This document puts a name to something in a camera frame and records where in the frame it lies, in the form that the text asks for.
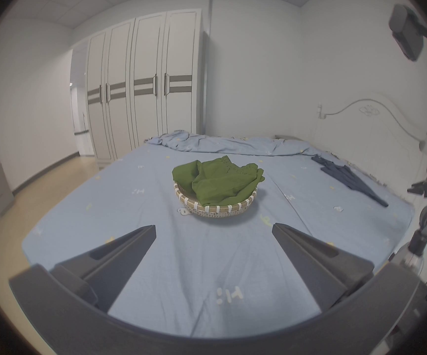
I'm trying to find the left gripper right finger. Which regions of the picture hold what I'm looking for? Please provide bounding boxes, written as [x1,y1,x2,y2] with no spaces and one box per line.
[272,223,375,314]

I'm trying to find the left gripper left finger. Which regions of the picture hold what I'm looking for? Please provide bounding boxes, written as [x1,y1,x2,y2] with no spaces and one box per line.
[50,224,157,313]

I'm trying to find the round woven basket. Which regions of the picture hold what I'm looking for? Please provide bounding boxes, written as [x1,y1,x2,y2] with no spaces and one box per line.
[173,178,259,219]

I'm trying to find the green shorts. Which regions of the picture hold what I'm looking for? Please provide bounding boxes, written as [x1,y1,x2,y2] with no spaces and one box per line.
[171,155,266,206]

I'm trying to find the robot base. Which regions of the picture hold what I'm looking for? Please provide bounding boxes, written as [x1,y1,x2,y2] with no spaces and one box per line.
[388,244,426,277]

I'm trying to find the bed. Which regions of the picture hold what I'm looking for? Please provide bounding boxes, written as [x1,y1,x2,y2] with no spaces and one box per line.
[21,91,427,337]

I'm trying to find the pale blue quilt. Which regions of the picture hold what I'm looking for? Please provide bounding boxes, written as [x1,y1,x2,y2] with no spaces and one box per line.
[144,130,319,156]

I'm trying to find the white wardrobe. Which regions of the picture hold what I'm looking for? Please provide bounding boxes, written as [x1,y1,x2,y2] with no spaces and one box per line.
[85,8,208,169]

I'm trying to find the dark blue garment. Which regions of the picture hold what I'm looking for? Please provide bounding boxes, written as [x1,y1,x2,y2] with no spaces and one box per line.
[310,154,389,208]

